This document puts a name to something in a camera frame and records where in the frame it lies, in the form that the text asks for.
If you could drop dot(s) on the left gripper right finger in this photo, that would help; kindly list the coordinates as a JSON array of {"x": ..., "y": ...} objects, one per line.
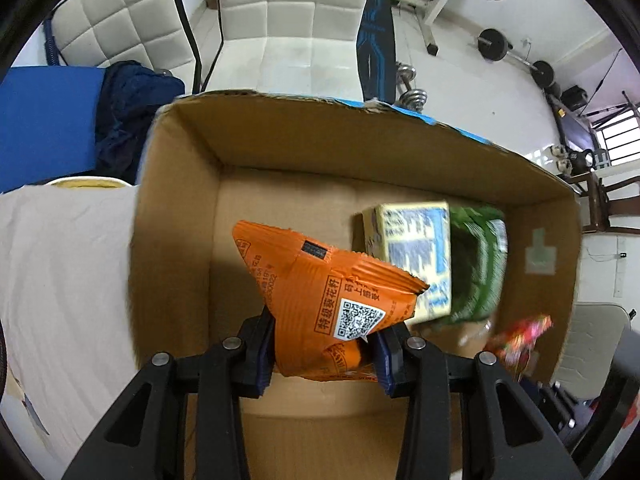
[{"x": 468, "y": 404}]

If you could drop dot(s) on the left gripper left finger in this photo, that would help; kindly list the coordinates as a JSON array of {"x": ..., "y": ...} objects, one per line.
[{"x": 143, "y": 433}]

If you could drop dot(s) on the red snack bag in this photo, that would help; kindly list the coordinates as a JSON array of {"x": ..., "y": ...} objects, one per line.
[{"x": 514, "y": 347}]

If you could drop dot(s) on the green snack bag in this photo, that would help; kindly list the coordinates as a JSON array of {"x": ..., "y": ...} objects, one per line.
[{"x": 479, "y": 249}]

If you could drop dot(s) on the orange snack bag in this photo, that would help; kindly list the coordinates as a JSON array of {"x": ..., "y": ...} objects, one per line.
[{"x": 326, "y": 301}]

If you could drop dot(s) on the grey plastic chair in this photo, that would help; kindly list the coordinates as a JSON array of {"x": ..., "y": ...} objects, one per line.
[{"x": 592, "y": 338}]

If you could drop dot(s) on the grey table cloth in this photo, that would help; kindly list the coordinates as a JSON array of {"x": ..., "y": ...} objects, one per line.
[{"x": 64, "y": 313}]

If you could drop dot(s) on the brown wooden chair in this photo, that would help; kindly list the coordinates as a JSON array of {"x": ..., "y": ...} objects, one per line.
[{"x": 602, "y": 208}]

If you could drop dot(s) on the open cardboard box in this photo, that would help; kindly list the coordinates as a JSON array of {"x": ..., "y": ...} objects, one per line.
[{"x": 314, "y": 166}]

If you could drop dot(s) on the blue mat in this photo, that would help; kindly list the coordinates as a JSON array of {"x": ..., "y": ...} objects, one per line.
[{"x": 47, "y": 123}]

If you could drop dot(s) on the dark navy cloth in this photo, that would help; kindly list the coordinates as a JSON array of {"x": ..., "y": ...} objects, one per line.
[{"x": 129, "y": 98}]

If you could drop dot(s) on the black barbell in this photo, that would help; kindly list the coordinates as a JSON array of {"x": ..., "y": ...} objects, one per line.
[{"x": 494, "y": 47}]

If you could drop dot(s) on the black blue weight bench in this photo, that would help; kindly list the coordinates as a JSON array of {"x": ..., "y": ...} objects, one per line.
[{"x": 376, "y": 52}]

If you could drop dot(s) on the white quilted chair left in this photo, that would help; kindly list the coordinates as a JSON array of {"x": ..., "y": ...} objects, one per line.
[{"x": 154, "y": 33}]

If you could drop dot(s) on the white quilted chair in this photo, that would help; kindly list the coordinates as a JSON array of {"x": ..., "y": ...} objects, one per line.
[
  {"x": 154, "y": 33},
  {"x": 298, "y": 47}
]

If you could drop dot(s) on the white quilted chair right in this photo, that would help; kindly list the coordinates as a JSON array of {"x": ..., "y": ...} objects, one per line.
[{"x": 298, "y": 47}]

